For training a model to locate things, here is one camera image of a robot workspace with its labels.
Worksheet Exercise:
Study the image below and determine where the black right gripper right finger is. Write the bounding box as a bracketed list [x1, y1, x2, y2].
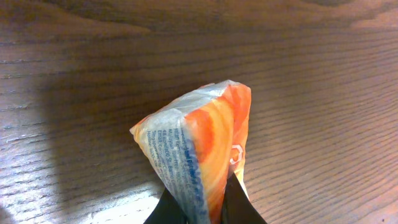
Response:
[221, 174, 267, 224]

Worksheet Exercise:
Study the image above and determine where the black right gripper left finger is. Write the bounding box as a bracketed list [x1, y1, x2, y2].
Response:
[144, 188, 187, 224]

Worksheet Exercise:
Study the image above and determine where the orange tissue pack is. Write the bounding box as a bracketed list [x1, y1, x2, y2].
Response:
[130, 80, 251, 223]

